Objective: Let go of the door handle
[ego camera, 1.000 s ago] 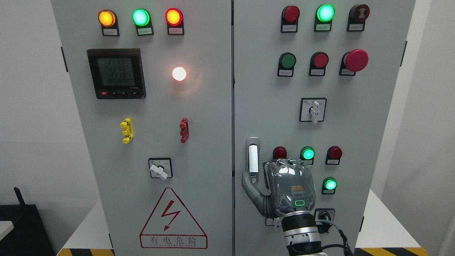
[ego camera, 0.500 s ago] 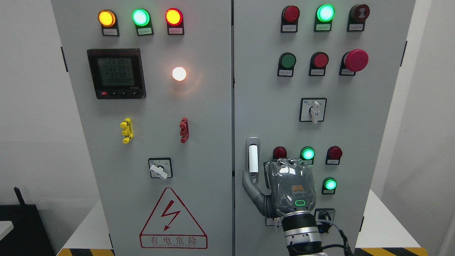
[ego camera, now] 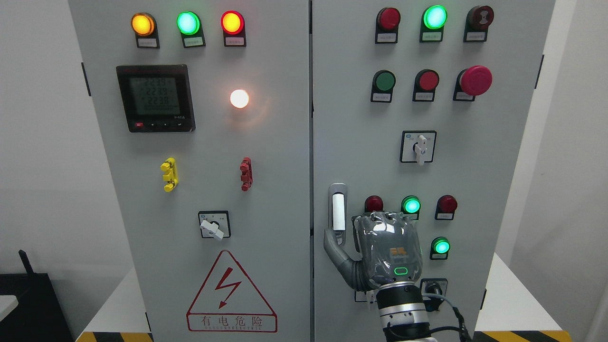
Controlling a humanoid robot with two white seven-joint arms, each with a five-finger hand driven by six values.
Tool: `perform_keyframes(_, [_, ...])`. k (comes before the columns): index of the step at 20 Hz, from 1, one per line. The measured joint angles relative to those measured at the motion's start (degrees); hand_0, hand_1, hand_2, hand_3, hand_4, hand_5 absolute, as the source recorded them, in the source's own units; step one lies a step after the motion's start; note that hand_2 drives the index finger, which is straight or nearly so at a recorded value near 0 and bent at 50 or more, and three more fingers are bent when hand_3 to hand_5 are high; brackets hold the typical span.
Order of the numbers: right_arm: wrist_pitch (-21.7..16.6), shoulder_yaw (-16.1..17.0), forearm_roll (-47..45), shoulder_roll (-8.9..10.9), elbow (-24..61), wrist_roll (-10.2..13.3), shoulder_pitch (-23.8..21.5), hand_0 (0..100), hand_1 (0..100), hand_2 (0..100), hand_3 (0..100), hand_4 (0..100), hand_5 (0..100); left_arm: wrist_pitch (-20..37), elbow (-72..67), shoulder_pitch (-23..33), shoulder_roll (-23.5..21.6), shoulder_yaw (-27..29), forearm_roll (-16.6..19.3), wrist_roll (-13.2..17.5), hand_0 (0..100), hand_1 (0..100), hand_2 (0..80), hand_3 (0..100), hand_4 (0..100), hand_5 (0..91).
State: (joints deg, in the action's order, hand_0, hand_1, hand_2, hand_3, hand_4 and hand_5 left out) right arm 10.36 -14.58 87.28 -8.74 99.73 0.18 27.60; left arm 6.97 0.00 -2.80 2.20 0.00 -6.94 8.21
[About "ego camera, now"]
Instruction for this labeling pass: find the yellow terminal connector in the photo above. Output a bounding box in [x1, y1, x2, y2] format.
[160, 157, 179, 192]

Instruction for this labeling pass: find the red emergency stop button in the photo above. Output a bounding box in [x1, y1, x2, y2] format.
[453, 65, 493, 102]

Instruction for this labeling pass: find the red lamp middle right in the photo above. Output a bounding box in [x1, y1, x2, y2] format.
[435, 195, 458, 220]

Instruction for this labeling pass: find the green lit lamp top right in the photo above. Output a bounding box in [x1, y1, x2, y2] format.
[419, 5, 447, 43]

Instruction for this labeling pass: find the red push button upper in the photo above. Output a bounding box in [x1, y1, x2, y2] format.
[412, 69, 439, 102]

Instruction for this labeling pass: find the silver swing door handle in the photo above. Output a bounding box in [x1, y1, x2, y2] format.
[328, 183, 347, 246]

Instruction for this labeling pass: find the black digital power meter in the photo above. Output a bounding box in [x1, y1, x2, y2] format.
[116, 64, 196, 133]

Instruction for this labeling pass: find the white rotary selector switch left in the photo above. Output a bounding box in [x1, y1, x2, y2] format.
[198, 210, 231, 240]

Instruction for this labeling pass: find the red lit indicator lamp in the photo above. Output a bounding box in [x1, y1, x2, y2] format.
[220, 10, 246, 47]

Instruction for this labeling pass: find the red terminal connector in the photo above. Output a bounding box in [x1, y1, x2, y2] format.
[240, 157, 253, 192]

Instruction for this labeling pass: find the white platform with hazard stripes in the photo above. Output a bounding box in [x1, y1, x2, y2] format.
[77, 255, 571, 342]

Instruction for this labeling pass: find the black box with antenna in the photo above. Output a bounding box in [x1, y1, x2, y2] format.
[0, 250, 74, 342]

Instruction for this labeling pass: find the black grey robot cable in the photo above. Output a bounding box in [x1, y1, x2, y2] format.
[384, 293, 474, 342]

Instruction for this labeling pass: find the grey right cabinet door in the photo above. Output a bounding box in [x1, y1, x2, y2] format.
[311, 0, 555, 342]

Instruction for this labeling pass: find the green lit push button lower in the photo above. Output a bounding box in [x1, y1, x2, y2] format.
[429, 237, 450, 260]

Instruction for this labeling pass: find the white rotary selector switch upper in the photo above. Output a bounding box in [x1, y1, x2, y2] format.
[400, 131, 437, 165]

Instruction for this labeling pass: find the white rotary selector switch lower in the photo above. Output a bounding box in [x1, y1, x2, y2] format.
[353, 290, 376, 311]

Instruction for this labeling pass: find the red lamp middle left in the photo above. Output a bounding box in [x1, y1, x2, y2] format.
[363, 195, 384, 212]

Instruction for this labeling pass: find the green lit lamp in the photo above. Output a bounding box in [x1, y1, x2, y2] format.
[401, 195, 421, 220]
[419, 5, 447, 43]

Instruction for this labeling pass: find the white rotary selector switch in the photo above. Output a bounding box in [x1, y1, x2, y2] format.
[400, 131, 437, 165]
[198, 210, 231, 240]
[353, 290, 376, 311]

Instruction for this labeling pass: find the grey left cabinet door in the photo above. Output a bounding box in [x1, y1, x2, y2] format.
[69, 0, 311, 342]

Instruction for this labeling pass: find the green indicator lamp left door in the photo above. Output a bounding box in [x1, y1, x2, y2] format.
[176, 11, 206, 48]

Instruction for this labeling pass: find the black key selector switch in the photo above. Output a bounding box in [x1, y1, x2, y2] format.
[420, 278, 448, 312]

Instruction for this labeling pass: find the dark red buzzer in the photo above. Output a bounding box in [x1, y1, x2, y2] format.
[463, 6, 494, 43]

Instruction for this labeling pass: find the red lamp top right door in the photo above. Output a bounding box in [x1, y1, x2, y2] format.
[374, 7, 401, 45]

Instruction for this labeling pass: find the red electric hazard warning sticker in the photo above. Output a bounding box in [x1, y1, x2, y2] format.
[186, 250, 278, 333]

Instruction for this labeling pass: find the green push button upper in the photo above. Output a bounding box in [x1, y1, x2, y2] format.
[370, 69, 397, 103]

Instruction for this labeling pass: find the yellow indicator lamp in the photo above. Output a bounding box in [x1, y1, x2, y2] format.
[131, 12, 160, 48]

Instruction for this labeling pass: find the green lit lamp middle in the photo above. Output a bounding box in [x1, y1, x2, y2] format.
[401, 195, 421, 220]

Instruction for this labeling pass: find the white lit indicator lamp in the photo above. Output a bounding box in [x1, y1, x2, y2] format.
[229, 89, 250, 109]

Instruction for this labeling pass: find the grey cabinet door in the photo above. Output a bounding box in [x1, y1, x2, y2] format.
[311, 0, 555, 342]
[69, 0, 311, 342]

